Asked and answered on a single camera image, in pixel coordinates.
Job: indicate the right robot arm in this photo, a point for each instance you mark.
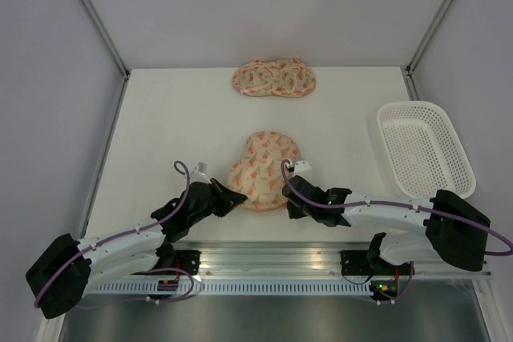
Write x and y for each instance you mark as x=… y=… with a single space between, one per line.
x=445 y=226

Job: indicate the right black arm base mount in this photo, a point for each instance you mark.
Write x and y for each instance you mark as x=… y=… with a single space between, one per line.
x=369 y=263

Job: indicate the floral mesh laundry bag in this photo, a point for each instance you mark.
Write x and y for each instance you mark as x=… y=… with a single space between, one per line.
x=285 y=77
x=257 y=174

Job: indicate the aluminium frame post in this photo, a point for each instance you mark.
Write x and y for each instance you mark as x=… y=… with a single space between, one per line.
x=432 y=29
x=104 y=37

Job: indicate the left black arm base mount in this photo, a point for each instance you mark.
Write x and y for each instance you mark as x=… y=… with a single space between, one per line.
x=182 y=262

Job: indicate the right aluminium frame post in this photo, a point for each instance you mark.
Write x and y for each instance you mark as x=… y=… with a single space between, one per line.
x=432 y=29

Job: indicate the white slotted cable duct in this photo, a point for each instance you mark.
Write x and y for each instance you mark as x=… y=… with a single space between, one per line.
x=233 y=287

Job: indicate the white perforated plastic basket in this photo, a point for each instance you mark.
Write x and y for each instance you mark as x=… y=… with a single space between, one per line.
x=420 y=151

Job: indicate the left aluminium frame post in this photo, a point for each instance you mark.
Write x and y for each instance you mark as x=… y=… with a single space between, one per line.
x=104 y=37

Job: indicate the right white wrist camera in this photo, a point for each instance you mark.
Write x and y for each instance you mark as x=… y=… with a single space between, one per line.
x=300 y=168

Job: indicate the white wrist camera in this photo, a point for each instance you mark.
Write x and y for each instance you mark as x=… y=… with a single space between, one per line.
x=300 y=168
x=199 y=174

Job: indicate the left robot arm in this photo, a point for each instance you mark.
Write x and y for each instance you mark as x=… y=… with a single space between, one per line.
x=56 y=293

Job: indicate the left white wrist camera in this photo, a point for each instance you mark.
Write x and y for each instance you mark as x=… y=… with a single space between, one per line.
x=199 y=174

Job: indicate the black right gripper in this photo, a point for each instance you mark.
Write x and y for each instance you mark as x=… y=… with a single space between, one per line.
x=294 y=212

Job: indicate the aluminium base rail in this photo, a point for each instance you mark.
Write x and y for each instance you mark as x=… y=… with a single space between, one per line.
x=233 y=260

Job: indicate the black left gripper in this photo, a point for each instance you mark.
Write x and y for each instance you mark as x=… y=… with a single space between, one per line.
x=228 y=199

